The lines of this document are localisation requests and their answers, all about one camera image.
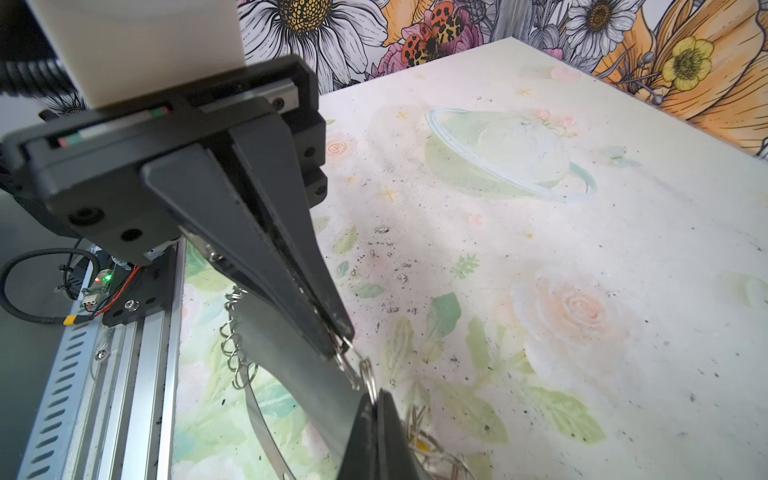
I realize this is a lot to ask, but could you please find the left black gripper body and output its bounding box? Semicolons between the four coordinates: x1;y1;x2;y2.
3;55;327;264

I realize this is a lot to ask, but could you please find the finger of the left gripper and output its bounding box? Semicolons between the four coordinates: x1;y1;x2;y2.
230;113;355;339
140;144;335;359

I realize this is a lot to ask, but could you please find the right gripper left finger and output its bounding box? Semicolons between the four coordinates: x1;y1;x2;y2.
338;394;378;480

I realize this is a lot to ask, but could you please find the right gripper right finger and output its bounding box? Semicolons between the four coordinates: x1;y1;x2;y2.
376;389;428;480

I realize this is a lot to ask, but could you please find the green circuit board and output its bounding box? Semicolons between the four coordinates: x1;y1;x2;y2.
80;269;114;313

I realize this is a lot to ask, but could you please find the left black corrugated cable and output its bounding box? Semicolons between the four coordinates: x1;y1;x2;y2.
0;56;67;97

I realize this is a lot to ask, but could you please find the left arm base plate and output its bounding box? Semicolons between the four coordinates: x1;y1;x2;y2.
101;243;180;327

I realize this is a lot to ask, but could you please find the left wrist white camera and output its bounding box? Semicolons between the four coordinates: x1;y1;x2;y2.
29;0;245;108

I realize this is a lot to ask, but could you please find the aluminium front rail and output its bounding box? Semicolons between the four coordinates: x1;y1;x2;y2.
62;241;186;479

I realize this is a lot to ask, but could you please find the perforated metal cable tray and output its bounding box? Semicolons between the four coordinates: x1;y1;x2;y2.
17;320;101;479

